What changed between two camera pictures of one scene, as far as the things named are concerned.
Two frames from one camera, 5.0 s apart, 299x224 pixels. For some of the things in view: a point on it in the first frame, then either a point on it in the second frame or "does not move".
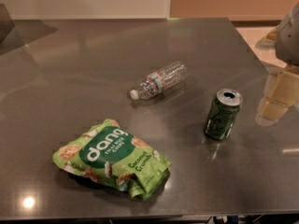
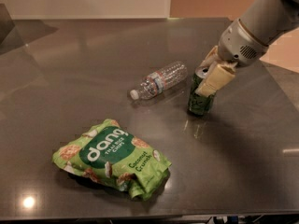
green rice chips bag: (111, 153) does not move
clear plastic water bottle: (160, 80) does not move
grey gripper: (288, 41) -> (239, 44)
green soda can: (223, 113) -> (199, 104)
